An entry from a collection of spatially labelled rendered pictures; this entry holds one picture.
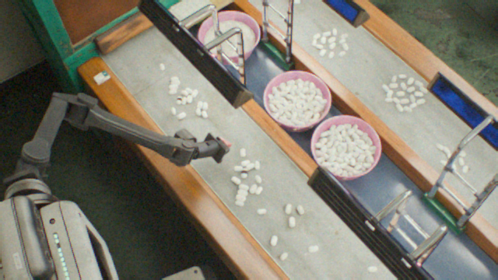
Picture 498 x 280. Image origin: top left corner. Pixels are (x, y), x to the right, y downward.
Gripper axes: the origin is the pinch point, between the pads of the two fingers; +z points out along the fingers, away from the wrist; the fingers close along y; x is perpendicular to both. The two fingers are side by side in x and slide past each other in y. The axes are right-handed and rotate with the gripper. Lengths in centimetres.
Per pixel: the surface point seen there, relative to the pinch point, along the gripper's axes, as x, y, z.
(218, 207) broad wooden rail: 13.7, -15.8, -12.0
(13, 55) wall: 68, 154, 2
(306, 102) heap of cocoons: -19.3, -1.4, 33.1
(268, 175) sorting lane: 1.2, -16.6, 6.7
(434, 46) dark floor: -44, 12, 175
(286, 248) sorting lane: 9.8, -42.6, -3.5
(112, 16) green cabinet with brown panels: -6, 76, -9
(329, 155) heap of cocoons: -13.2, -25.3, 24.9
